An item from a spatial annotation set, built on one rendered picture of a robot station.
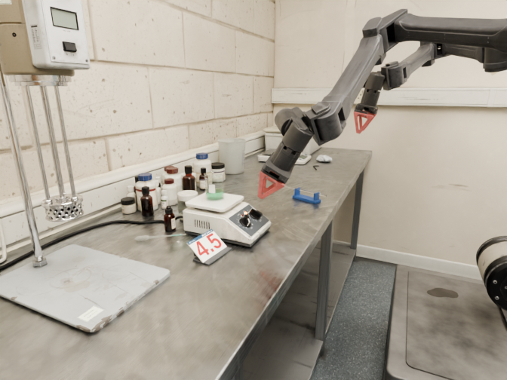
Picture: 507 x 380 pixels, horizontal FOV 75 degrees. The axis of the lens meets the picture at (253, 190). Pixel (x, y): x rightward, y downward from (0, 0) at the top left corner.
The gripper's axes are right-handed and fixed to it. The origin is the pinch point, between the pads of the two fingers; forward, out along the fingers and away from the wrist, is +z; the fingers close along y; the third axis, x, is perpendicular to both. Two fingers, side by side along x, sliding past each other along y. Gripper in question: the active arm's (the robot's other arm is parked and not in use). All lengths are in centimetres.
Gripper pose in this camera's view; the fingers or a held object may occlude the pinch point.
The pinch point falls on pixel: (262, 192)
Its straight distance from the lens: 85.0
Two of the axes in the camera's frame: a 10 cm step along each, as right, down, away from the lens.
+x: 8.5, 5.2, -0.2
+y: -2.5, 3.8, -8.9
